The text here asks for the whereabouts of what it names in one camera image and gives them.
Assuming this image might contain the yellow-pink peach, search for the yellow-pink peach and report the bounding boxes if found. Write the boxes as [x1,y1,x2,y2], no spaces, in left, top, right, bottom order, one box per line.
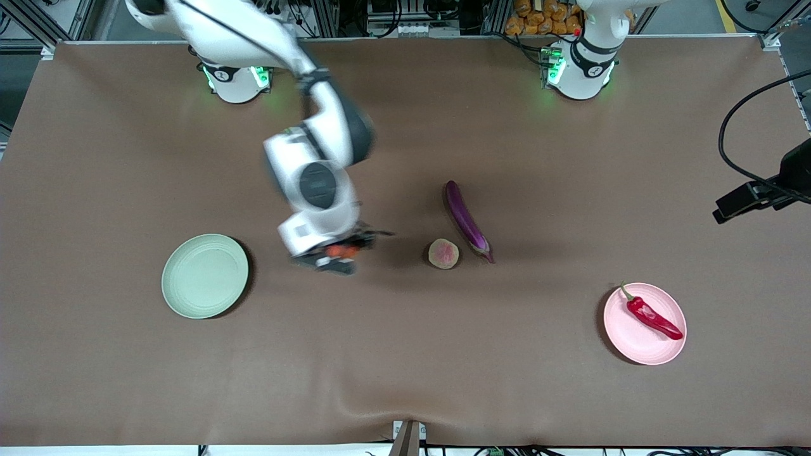
[428,238,460,270]

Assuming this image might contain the red chili pepper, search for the red chili pepper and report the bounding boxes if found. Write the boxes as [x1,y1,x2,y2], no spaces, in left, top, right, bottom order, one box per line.
[620,282,685,341]

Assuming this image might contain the purple eggplant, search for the purple eggplant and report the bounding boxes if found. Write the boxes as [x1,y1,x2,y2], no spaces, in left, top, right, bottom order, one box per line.
[445,180,495,264]

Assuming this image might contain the pale green round plate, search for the pale green round plate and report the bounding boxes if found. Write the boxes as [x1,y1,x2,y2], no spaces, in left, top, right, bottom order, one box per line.
[161,234,250,319]

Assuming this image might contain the long white power strip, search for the long white power strip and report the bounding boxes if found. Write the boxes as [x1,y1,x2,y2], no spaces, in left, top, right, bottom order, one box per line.
[396,22,461,37]

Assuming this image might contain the white power strip with plugs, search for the white power strip with plugs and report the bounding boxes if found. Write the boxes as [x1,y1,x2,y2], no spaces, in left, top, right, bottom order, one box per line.
[257,0,303,26]

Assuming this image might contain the brown table cover mat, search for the brown table cover mat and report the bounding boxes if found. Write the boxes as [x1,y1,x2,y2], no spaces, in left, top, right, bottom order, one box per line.
[0,35,811,448]

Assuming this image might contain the pink round plate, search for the pink round plate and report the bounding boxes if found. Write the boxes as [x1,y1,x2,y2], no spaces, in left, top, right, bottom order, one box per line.
[603,282,687,366]

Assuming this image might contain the orange snack bags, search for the orange snack bags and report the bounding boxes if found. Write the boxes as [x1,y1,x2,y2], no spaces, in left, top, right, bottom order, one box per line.
[505,0,584,36]

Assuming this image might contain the aluminium frame post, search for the aluminium frame post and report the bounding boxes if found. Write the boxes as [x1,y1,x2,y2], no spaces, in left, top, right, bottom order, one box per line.
[757,0,811,50]
[0,0,96,54]

